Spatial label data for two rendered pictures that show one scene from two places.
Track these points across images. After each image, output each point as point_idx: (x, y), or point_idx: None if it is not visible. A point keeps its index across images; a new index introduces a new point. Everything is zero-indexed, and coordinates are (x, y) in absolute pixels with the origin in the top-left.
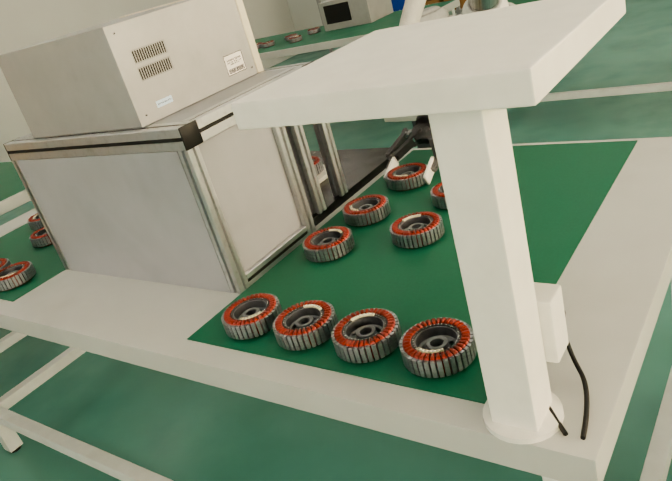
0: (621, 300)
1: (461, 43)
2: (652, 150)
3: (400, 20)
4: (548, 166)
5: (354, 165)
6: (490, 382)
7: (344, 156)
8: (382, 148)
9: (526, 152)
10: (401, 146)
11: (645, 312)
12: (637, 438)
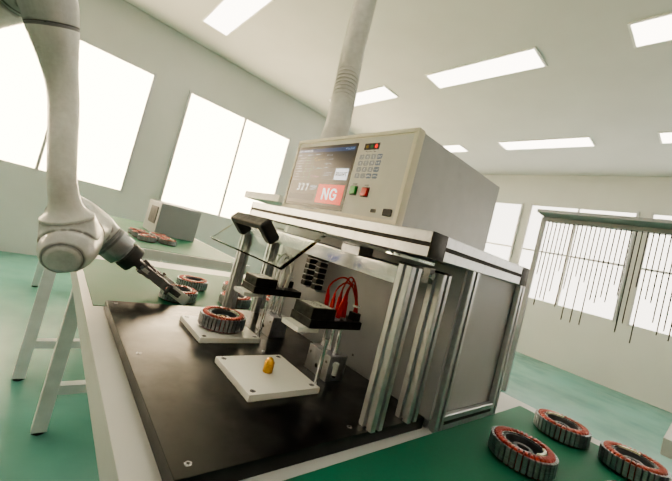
0: (229, 273)
1: None
2: (97, 257)
3: (74, 152)
4: (129, 271)
5: (170, 314)
6: None
7: (145, 325)
8: (112, 308)
9: (102, 273)
10: (162, 277)
11: (230, 272)
12: (88, 439)
